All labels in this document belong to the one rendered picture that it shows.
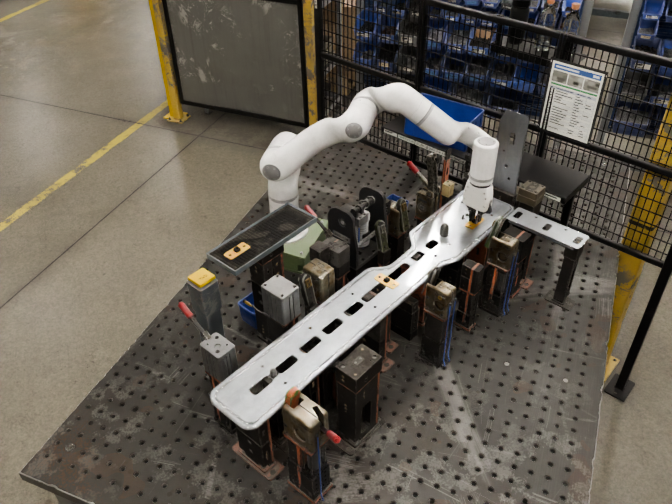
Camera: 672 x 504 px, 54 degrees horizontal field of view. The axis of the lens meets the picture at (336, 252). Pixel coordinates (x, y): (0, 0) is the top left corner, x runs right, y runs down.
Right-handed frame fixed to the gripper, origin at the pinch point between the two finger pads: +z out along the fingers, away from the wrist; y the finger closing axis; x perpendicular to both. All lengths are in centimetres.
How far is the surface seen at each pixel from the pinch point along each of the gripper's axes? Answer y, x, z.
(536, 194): 11.6, 23.9, -2.6
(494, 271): 14.8, -7.8, 13.2
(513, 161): -1.2, 26.6, -10.8
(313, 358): 0, -88, 3
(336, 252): -22, -53, -4
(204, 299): -35, -98, -7
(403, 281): -0.6, -42.9, 3.2
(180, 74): -310, 94, 64
